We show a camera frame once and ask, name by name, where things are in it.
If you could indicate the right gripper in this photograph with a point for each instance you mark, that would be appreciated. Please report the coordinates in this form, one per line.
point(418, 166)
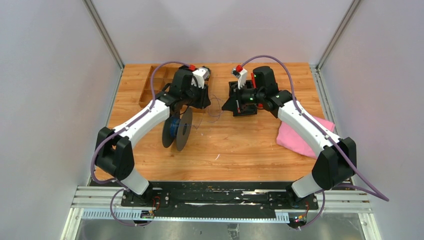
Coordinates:
point(234, 105)

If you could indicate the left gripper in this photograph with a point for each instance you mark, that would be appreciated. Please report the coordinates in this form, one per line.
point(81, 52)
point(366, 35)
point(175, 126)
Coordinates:
point(204, 100)

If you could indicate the grey filament spool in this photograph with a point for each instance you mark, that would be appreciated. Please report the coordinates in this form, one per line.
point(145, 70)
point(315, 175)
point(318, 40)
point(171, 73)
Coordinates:
point(176, 129)

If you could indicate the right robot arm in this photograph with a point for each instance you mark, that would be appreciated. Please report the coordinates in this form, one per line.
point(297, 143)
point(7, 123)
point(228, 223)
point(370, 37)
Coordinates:
point(336, 157)

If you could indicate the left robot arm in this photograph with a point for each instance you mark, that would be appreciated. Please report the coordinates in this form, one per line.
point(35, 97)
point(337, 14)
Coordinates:
point(173, 106)

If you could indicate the black plastic bin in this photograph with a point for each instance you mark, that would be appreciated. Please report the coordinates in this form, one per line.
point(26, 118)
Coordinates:
point(232, 85)

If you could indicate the red plastic bin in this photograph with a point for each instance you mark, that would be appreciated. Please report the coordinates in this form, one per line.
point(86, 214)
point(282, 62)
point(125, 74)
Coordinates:
point(260, 91)

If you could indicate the wooden compartment tray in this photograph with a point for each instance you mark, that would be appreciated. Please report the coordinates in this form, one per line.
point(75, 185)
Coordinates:
point(163, 76)

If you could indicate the pink cloth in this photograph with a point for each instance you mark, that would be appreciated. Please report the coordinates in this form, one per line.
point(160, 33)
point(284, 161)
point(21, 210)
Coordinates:
point(288, 138)

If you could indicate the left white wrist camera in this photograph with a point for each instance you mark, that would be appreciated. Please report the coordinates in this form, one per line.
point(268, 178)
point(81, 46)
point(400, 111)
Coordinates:
point(200, 76)

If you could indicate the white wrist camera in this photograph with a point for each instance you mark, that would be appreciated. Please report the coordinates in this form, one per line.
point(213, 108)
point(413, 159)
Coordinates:
point(200, 76)
point(241, 74)

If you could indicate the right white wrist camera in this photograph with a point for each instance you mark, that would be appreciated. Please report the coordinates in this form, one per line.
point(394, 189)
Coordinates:
point(241, 74)

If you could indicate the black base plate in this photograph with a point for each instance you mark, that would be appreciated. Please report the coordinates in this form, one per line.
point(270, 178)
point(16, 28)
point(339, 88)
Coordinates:
point(219, 200)

